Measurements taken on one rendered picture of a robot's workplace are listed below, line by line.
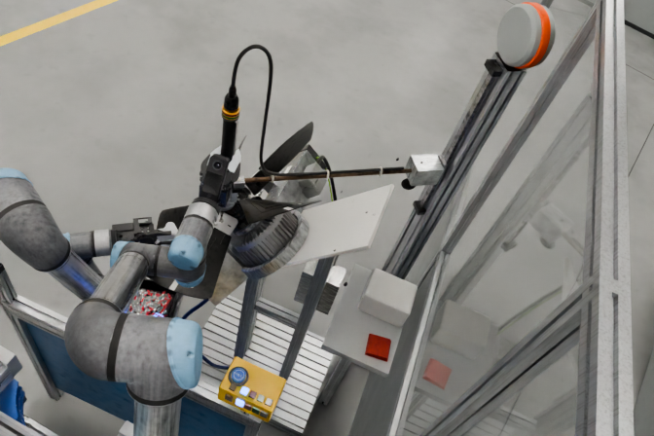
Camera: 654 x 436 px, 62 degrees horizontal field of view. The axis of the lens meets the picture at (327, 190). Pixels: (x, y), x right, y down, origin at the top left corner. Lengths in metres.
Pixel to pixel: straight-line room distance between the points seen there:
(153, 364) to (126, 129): 2.77
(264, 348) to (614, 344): 2.15
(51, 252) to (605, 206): 1.11
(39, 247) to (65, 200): 1.97
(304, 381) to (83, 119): 2.12
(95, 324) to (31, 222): 0.40
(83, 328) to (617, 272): 0.82
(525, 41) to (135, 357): 1.10
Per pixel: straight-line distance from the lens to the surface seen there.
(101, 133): 3.65
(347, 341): 1.93
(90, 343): 1.02
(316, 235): 1.73
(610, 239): 0.82
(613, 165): 0.96
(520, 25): 1.47
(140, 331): 1.01
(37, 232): 1.36
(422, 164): 1.70
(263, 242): 1.71
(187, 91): 3.93
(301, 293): 2.17
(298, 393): 2.67
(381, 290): 1.93
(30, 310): 1.98
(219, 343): 2.72
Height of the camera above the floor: 2.56
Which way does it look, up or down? 48 degrees down
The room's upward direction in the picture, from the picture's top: 17 degrees clockwise
